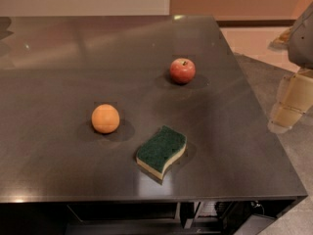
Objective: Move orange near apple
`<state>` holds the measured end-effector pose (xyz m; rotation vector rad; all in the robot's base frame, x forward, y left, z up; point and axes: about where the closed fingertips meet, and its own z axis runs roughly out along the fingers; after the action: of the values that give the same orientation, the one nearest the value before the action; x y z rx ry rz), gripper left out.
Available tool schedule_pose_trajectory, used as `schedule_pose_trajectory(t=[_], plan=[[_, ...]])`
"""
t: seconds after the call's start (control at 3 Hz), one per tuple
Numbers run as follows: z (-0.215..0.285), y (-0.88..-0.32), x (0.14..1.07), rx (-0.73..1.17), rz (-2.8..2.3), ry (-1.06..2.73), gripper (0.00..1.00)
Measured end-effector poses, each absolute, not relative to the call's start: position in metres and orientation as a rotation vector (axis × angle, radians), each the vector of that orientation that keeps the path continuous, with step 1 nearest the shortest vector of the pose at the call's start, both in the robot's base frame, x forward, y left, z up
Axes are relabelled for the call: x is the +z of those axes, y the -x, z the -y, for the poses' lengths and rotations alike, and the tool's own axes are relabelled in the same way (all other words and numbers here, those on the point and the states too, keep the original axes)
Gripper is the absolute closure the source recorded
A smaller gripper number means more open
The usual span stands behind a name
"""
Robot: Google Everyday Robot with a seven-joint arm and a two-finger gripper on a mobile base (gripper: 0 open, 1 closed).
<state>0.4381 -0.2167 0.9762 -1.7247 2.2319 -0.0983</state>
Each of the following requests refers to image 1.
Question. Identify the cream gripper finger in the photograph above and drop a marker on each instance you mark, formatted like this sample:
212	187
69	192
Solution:
294	99

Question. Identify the orange fruit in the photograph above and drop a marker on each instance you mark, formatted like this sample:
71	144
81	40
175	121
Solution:
105	119

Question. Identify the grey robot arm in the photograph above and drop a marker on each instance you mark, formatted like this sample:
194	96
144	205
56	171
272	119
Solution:
300	40

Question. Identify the red apple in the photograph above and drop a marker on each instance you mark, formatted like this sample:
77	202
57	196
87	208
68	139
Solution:
182	70

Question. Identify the dark cabinet under table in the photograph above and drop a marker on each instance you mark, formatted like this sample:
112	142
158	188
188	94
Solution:
249	217

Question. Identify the green and yellow sponge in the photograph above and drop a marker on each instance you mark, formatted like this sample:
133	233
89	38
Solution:
162	150

